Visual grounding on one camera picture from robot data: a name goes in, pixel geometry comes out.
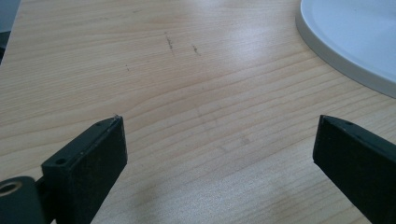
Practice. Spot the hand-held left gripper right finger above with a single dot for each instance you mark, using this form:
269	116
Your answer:
358	165

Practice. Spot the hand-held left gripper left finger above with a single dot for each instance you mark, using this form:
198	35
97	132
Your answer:
90	168

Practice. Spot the white round plate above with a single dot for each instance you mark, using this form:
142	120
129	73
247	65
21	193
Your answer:
355	34

